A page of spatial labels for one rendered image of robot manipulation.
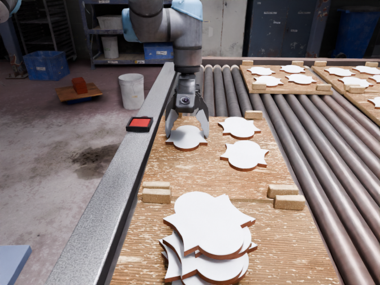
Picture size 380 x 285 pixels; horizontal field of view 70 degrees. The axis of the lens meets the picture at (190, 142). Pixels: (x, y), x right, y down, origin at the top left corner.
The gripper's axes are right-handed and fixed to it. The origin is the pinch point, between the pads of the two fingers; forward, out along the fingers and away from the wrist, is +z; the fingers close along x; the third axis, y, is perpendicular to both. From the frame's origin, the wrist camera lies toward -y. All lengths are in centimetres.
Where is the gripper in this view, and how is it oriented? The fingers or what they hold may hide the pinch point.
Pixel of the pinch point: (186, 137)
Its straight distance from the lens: 79.4
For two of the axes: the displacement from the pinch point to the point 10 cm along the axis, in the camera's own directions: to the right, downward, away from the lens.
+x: -10.0, -0.2, 0.4
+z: 0.0, 8.9, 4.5
